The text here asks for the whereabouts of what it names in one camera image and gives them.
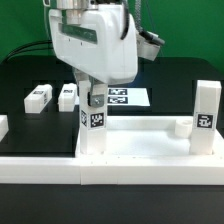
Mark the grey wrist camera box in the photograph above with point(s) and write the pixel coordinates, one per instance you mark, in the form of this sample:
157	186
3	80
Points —
148	45

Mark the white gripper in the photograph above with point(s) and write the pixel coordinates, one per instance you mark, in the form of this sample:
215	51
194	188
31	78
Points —
98	39

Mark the white desk top tray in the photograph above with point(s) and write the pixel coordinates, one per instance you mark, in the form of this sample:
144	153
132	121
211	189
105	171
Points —
158	139

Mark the white block left edge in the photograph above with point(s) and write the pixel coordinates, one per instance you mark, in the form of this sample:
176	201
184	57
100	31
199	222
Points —
3	126

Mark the marker sheet with tags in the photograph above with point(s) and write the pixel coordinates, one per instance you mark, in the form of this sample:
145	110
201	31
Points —
128	97

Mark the white L-shaped obstacle fence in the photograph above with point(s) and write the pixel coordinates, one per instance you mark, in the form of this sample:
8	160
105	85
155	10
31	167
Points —
38	170

